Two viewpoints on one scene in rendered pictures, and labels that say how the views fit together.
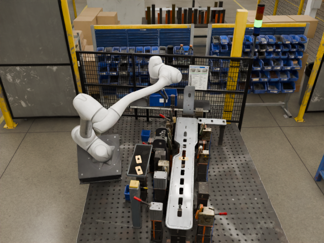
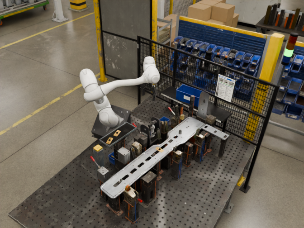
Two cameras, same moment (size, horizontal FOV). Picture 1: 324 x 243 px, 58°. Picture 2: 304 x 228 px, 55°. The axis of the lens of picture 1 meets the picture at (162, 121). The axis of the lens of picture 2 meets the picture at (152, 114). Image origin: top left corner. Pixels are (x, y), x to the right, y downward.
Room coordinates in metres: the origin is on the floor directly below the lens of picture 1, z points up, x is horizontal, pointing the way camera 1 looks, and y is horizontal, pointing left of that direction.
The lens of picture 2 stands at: (0.13, -1.30, 3.01)
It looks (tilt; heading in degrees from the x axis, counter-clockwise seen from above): 36 degrees down; 34
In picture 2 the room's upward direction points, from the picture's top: 1 degrees clockwise
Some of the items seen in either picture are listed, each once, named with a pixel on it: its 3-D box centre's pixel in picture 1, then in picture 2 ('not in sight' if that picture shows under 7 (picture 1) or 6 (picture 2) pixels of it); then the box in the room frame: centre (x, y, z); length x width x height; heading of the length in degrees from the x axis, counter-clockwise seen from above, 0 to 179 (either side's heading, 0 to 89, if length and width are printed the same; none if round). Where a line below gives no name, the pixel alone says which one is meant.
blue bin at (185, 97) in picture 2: (163, 97); (190, 95); (2.87, -0.01, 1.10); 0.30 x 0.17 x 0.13; 91
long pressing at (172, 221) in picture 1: (184, 160); (159, 151); (1.92, -0.19, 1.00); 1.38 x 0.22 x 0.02; 174
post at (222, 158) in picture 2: (221, 133); (222, 147); (2.52, -0.63, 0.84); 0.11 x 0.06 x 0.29; 84
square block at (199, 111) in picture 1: (198, 123); (209, 129); (2.66, -0.40, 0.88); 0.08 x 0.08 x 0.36; 84
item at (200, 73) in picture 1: (198, 77); (225, 87); (2.94, -0.40, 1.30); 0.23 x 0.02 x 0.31; 84
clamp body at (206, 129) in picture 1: (205, 142); (198, 148); (2.33, -0.44, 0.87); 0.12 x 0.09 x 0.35; 84
